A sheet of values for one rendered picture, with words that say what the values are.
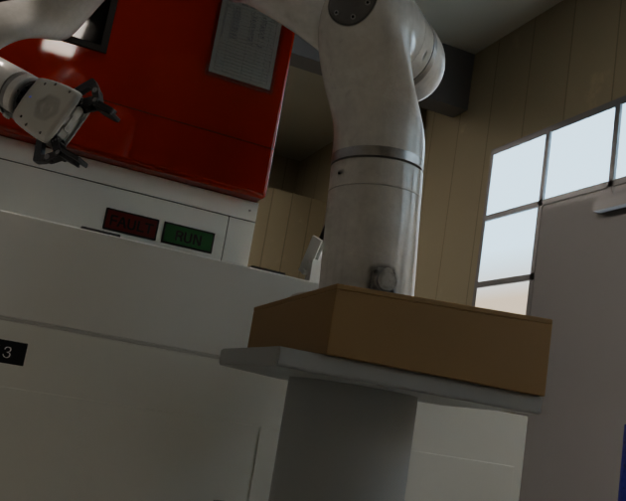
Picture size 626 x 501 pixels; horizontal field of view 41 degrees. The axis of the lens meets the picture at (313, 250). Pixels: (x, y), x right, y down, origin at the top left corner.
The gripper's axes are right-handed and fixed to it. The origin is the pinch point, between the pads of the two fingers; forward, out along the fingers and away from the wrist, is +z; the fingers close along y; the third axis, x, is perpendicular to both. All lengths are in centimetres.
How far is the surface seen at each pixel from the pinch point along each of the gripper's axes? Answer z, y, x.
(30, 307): 18.3, -26.7, -13.1
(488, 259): -19, 117, 395
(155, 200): -15.3, 1.8, 47.3
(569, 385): 63, 60, 328
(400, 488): 72, -20, -9
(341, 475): 67, -22, -15
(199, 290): 31.2, -12.2, 0.3
